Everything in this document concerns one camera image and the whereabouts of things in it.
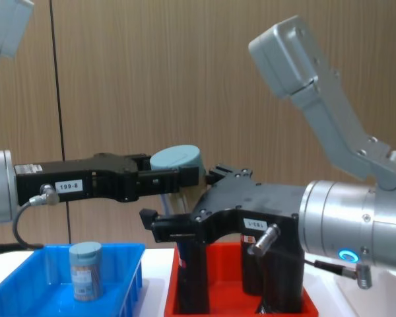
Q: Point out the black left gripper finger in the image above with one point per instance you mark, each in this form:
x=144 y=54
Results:
x=142 y=162
x=161 y=181

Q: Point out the black bottle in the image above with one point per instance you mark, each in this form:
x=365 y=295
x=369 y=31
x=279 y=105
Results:
x=250 y=274
x=282 y=284
x=193 y=280

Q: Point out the red plastic bin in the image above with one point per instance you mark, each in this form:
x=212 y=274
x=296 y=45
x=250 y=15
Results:
x=227 y=277

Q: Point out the clear jar with grey lid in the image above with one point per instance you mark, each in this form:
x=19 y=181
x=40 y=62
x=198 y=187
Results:
x=176 y=158
x=85 y=274

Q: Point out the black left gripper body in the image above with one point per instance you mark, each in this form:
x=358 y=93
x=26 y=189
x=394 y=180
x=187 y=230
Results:
x=76 y=178

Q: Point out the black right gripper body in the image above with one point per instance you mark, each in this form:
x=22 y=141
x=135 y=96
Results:
x=250 y=204

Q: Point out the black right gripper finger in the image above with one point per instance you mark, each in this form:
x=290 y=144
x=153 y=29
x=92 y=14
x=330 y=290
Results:
x=175 y=229
x=219 y=173

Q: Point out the blue plastic bin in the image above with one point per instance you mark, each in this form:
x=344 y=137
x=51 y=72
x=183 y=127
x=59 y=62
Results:
x=29 y=284

